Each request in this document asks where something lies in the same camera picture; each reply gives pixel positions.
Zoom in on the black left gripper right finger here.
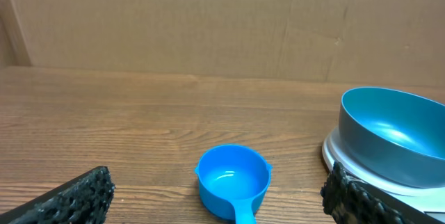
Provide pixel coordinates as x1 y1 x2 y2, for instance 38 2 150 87
321 161 442 224

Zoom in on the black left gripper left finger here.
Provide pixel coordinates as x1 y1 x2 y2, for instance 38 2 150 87
1 166 115 224

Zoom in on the blue plastic measuring scoop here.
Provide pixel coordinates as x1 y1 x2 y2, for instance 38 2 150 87
195 144 273 224

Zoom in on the teal blue bowl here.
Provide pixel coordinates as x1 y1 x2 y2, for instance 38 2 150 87
338 86 444 188

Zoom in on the white digital kitchen scale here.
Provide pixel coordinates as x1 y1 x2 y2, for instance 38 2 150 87
322 127 444 214

